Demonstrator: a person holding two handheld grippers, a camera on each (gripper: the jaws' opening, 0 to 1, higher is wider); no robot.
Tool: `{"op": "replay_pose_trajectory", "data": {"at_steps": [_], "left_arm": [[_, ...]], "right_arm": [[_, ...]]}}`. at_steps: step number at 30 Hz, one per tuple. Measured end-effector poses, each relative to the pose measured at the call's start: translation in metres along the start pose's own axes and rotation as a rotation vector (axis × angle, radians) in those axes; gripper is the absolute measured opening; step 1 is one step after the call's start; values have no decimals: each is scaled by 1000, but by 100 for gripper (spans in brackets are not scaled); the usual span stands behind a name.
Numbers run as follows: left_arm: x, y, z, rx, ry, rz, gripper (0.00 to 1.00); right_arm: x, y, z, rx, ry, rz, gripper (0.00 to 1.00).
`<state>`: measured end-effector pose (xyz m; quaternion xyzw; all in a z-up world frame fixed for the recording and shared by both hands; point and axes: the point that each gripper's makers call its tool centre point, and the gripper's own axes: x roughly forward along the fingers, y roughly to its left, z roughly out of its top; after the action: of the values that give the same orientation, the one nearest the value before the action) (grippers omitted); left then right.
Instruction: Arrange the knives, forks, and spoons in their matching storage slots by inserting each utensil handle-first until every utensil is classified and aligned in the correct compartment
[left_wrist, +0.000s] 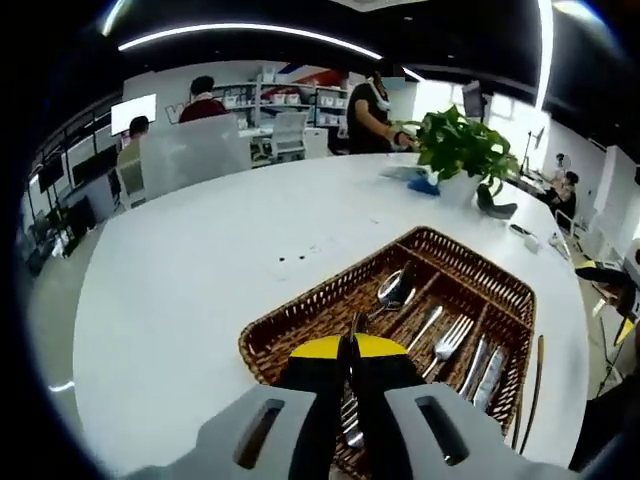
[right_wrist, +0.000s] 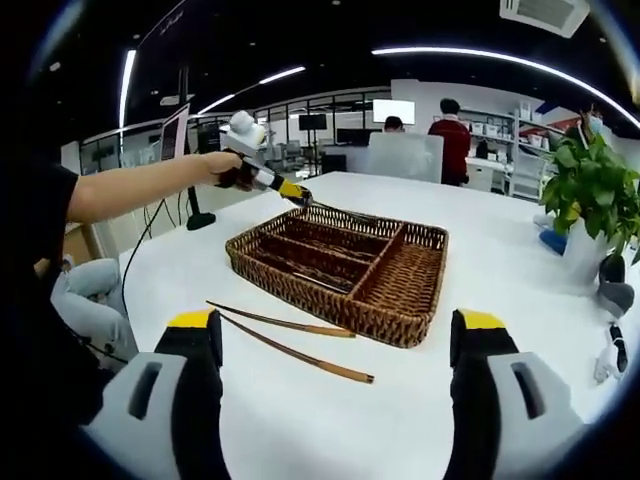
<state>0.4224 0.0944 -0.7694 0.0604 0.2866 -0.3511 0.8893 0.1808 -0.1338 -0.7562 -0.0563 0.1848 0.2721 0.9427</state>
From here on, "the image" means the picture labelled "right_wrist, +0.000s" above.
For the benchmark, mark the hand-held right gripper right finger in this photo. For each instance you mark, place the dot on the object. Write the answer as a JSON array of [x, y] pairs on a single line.
[[477, 390]]

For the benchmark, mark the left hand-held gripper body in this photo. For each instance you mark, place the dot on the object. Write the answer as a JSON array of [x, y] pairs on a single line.
[[245, 135]]

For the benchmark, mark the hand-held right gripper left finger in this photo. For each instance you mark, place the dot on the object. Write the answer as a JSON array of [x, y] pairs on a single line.
[[195, 380]]

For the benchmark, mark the steel table knife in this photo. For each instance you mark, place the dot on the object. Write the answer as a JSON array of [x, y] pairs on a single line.
[[325, 282]]

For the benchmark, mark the brown wicker storage tray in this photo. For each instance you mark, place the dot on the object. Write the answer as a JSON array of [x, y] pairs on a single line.
[[400, 280]]

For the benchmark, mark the white storage shelf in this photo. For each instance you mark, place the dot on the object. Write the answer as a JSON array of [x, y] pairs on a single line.
[[500, 130]]

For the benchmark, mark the person's left hand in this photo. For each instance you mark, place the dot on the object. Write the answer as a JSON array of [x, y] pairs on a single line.
[[230, 170]]

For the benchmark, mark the black monitor on stand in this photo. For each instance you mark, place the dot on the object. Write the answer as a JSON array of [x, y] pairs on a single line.
[[312, 121]]

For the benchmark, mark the open laptop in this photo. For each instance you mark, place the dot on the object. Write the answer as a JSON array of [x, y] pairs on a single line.
[[175, 135]]

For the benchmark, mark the black desk monitor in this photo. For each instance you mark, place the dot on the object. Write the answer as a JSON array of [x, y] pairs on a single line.
[[352, 136]]

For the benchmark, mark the black laptop stand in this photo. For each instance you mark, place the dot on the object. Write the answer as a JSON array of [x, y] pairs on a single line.
[[200, 221]]

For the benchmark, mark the straight ceiling light strip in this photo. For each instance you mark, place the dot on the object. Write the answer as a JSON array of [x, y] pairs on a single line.
[[127, 90]]

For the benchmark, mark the person's legs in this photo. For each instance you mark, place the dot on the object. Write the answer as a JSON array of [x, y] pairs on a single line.
[[90, 300]]

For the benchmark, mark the blue cloth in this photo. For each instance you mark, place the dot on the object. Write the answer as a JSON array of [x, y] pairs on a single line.
[[554, 242]]

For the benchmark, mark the dark grey pouch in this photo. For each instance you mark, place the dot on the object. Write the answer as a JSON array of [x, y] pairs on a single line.
[[617, 297]]

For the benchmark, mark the operator person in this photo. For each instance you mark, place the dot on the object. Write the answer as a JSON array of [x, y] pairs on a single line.
[[30, 300]]

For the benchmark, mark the curved ceiling light strip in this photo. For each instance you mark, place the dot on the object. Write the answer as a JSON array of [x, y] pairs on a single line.
[[475, 52]]

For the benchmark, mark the green potted plant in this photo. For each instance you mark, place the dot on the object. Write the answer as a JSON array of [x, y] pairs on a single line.
[[590, 185]]

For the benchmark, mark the ceiling air conditioner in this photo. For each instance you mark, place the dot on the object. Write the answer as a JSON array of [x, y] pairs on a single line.
[[542, 12]]

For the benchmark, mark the white wall screen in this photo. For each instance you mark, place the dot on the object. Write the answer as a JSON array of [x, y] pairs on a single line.
[[394, 111]]

